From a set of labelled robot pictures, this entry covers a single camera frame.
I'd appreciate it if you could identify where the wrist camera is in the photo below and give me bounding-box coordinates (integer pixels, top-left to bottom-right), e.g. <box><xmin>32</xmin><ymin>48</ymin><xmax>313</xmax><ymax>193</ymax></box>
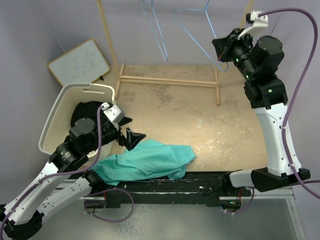
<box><xmin>237</xmin><ymin>10</ymin><xmax>269</xmax><ymax>40</ymax></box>
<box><xmin>101</xmin><ymin>102</ymin><xmax>126</xmax><ymax>124</ymax></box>

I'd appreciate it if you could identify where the blue wire hanger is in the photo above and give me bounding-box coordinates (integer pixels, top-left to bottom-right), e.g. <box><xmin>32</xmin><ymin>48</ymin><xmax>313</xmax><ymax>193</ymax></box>
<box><xmin>139</xmin><ymin>0</ymin><xmax>168</xmax><ymax>62</ymax></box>
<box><xmin>172</xmin><ymin>0</ymin><xmax>229</xmax><ymax>73</ymax></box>

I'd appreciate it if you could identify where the teal t shirt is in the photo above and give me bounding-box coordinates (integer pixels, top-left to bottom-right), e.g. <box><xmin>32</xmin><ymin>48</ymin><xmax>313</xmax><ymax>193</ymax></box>
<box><xmin>91</xmin><ymin>139</ymin><xmax>196</xmax><ymax>186</ymax></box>

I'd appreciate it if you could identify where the small whiteboard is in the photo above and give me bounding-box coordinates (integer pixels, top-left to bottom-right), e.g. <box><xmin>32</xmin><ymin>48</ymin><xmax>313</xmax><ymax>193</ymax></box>
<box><xmin>47</xmin><ymin>38</ymin><xmax>110</xmax><ymax>86</ymax></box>

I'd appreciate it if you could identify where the wooden clothes rack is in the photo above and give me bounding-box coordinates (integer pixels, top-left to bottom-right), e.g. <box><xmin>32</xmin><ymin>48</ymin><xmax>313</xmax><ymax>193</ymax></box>
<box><xmin>95</xmin><ymin>0</ymin><xmax>255</xmax><ymax>106</ymax></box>

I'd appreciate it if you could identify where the black t shirt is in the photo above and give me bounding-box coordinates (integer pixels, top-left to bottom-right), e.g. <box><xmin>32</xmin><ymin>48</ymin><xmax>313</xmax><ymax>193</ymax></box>
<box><xmin>70</xmin><ymin>101</ymin><xmax>103</xmax><ymax>130</ymax></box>

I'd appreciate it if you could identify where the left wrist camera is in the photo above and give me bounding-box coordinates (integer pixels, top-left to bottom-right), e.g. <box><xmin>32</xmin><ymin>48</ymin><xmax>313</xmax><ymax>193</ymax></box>
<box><xmin>101</xmin><ymin>102</ymin><xmax>126</xmax><ymax>124</ymax></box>

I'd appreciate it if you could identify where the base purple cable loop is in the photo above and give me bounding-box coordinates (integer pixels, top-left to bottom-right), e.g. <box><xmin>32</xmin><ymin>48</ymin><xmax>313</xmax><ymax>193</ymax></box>
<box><xmin>83</xmin><ymin>187</ymin><xmax>137</xmax><ymax>223</ymax></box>

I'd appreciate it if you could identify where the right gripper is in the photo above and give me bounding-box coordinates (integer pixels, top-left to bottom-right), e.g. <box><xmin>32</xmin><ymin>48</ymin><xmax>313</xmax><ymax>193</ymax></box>
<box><xmin>213</xmin><ymin>28</ymin><xmax>257</xmax><ymax>81</ymax></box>

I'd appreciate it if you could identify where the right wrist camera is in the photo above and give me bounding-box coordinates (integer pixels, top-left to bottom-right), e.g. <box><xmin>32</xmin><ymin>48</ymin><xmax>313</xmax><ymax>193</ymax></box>
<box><xmin>237</xmin><ymin>10</ymin><xmax>269</xmax><ymax>40</ymax></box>

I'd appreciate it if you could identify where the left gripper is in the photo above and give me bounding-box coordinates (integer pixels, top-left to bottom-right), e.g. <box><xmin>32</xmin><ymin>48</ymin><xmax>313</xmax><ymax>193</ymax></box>
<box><xmin>84</xmin><ymin>115</ymin><xmax>146</xmax><ymax>153</ymax></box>

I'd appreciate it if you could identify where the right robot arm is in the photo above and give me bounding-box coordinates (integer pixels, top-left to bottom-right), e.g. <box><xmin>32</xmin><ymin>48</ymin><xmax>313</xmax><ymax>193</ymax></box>
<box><xmin>212</xmin><ymin>28</ymin><xmax>311</xmax><ymax>196</ymax></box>

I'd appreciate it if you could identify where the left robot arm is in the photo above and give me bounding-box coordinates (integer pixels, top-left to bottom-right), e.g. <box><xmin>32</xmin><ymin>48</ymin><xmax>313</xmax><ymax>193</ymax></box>
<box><xmin>0</xmin><ymin>117</ymin><xmax>146</xmax><ymax>240</ymax></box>

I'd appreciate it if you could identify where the cream laundry basket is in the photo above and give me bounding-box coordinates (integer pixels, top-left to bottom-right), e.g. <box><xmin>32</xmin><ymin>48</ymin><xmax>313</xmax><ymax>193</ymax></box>
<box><xmin>38</xmin><ymin>83</ymin><xmax>116</xmax><ymax>155</ymax></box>

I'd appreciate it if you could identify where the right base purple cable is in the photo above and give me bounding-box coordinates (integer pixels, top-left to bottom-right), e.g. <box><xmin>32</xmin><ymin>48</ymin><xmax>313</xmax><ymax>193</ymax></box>
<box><xmin>222</xmin><ymin>187</ymin><xmax>256</xmax><ymax>215</ymax></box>

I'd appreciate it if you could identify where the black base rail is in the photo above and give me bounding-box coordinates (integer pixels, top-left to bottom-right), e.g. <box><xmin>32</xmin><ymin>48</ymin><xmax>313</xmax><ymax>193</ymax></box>
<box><xmin>83</xmin><ymin>170</ymin><xmax>252</xmax><ymax>209</ymax></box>

